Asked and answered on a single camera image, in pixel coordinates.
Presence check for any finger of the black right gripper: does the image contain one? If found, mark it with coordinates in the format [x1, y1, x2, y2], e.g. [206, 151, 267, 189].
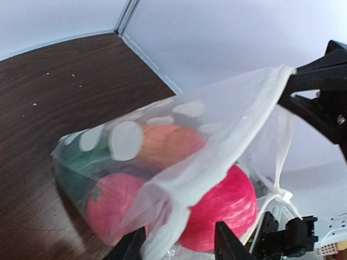
[287, 40, 346, 95]
[278, 92, 346, 157]

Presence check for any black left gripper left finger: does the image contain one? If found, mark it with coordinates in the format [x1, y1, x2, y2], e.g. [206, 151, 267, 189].
[104, 227, 146, 260]

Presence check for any green toy pepper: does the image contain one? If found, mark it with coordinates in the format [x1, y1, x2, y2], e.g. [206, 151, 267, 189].
[55, 133, 110, 204]

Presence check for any clear polka dot zip bag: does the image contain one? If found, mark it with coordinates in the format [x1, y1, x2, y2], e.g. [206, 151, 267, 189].
[52, 66, 300, 259]

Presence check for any pink red toy fruit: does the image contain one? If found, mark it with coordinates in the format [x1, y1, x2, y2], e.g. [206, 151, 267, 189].
[178, 165, 258, 252]

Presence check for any right aluminium corner post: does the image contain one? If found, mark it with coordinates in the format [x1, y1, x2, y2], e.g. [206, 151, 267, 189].
[114, 0, 141, 38]

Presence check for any red orange toy mango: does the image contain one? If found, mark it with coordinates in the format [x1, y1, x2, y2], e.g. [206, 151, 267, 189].
[136, 125, 207, 170]

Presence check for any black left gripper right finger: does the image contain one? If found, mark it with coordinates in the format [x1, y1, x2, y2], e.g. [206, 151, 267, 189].
[214, 222, 252, 260]

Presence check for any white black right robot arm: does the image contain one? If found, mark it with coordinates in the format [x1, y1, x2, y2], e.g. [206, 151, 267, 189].
[257, 40, 346, 259]

